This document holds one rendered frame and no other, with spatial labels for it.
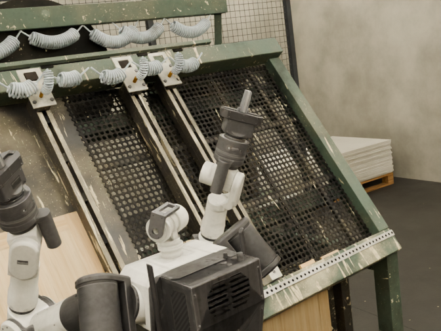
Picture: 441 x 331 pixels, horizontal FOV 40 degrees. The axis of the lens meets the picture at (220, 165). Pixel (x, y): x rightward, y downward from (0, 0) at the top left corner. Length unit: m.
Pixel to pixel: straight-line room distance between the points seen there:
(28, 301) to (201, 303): 0.45
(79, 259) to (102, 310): 0.98
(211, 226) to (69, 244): 0.71
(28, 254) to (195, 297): 0.38
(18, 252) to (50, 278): 0.86
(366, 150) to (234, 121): 5.73
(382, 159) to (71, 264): 5.72
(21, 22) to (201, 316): 2.03
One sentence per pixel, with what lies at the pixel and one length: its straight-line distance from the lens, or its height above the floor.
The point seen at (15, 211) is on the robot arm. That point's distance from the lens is 1.35.
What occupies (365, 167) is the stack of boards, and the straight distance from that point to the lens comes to 7.36.
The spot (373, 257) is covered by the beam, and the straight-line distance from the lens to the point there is 2.97.
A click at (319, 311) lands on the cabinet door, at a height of 0.55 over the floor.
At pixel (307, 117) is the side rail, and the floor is 1.48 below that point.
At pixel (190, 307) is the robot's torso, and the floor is 1.36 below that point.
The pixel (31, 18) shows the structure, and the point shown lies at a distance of 3.05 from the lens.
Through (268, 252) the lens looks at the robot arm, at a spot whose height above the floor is 1.35.
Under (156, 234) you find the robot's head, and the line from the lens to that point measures 1.41.
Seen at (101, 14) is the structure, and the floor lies 2.14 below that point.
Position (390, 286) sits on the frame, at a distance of 3.15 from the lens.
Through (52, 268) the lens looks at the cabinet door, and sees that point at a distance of 2.27.
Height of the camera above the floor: 1.88
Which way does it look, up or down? 11 degrees down
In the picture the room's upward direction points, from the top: 8 degrees counter-clockwise
